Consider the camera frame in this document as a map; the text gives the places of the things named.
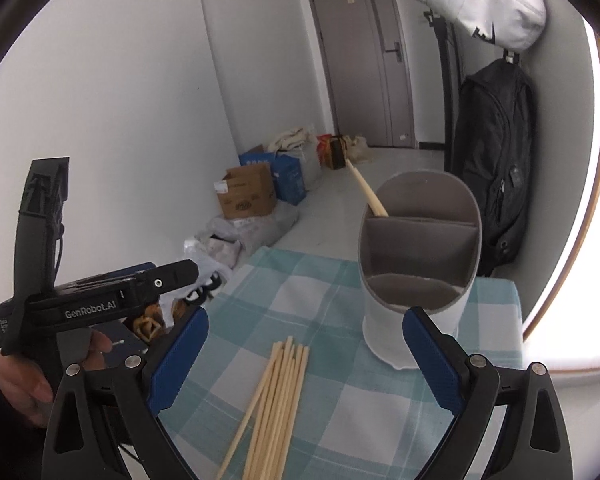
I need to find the pale wooden chopstick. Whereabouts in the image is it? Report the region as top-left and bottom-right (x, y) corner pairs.
(346, 159), (390, 218)

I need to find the white hanging bag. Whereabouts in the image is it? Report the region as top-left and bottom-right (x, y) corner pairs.
(411, 0), (548, 52)

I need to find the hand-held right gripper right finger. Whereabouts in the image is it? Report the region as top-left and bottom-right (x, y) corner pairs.
(401, 306), (574, 480)

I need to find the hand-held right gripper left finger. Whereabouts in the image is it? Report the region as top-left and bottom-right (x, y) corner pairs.
(40, 304), (211, 480)

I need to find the cream cloth bag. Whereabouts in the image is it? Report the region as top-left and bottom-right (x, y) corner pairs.
(266, 127), (326, 193)

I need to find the red bag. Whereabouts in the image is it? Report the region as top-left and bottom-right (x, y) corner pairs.
(316, 134), (334, 166)

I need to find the teal checked tablecloth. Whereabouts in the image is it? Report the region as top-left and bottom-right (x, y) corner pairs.
(157, 246), (526, 480)

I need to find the blue cardboard box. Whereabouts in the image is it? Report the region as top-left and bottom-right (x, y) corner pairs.
(239, 145), (307, 206)

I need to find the grey plastic bag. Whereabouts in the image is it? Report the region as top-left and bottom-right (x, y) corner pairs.
(225, 202), (301, 257)

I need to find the beige bag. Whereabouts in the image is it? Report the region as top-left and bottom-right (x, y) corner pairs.
(345, 135), (374, 165)

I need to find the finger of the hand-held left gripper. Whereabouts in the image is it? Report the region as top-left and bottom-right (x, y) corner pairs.
(146, 258), (199, 295)

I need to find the white grey utensil holder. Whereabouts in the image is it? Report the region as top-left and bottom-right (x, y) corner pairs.
(358, 171), (482, 371)

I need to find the grey door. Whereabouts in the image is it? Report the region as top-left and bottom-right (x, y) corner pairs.
(304, 0), (417, 150)

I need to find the black coat rack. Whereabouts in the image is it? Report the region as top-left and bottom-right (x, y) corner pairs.
(422, 10), (463, 173)

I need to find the brown woven object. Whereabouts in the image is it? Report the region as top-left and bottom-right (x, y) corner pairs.
(132, 300), (175, 344)

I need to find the black backpack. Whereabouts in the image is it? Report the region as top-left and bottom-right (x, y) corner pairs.
(452, 58), (538, 277)

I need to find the white plastic bag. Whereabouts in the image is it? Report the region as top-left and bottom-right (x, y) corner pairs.
(182, 217), (246, 291)

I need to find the person's left hand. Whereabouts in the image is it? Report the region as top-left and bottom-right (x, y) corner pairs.
(0, 330), (112, 429)

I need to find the brown cardboard box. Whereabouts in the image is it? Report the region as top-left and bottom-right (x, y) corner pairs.
(215, 162), (278, 220)

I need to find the dark brown box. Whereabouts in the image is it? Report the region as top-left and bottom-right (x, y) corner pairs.
(327, 136), (350, 170)

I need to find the bundle of wooden chopsticks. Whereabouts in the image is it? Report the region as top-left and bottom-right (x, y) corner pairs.
(215, 339), (312, 480)

